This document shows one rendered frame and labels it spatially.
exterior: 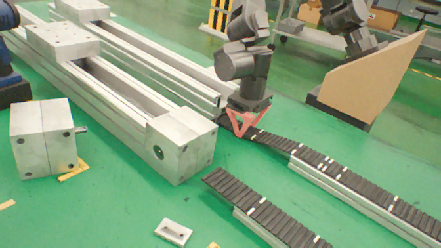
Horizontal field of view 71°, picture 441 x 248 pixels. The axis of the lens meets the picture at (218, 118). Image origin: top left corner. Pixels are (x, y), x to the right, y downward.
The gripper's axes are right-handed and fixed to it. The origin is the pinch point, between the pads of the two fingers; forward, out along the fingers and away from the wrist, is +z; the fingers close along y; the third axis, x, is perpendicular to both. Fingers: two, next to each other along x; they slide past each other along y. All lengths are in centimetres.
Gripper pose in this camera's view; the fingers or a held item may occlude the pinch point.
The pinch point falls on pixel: (245, 129)
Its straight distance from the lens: 73.7
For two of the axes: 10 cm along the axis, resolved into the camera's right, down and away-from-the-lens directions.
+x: 8.0, 3.7, -4.8
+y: -5.9, 3.3, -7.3
